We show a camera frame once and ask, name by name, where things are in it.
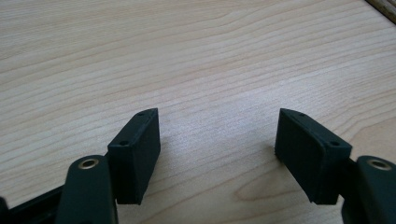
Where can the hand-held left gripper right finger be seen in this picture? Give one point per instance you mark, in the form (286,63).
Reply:
(303,155)

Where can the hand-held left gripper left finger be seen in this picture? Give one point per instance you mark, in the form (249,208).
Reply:
(137,161)

